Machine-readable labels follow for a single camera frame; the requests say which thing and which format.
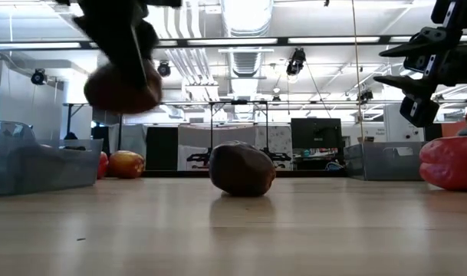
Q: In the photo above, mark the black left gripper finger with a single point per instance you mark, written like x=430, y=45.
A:
x=148, y=38
x=123, y=61

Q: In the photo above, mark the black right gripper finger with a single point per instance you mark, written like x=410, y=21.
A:
x=419, y=109
x=428, y=40

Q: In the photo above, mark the black ceiling spotlight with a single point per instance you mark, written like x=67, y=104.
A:
x=38, y=76
x=366, y=96
x=296, y=61
x=164, y=69

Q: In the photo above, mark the large red bell pepper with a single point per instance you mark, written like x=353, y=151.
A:
x=451, y=163

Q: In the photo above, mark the grey plastic bin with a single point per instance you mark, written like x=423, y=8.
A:
x=371, y=165

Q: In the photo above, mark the black partition panel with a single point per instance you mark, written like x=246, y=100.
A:
x=161, y=149

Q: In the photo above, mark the clear plastic bin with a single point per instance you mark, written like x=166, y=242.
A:
x=91, y=153

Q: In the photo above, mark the bright red apple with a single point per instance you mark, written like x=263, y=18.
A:
x=102, y=165

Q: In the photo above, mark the white partition panel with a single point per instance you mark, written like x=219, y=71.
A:
x=195, y=140

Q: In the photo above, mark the black computer monitor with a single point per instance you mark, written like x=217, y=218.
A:
x=315, y=133

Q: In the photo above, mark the overhead light bar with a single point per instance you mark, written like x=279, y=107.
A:
x=283, y=40

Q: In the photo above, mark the silver ceiling air duct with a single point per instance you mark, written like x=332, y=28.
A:
x=246, y=23

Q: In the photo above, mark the black robot station frame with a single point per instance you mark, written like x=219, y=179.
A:
x=211, y=126

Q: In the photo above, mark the black aluminium table frame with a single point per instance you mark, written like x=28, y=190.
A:
x=179, y=173

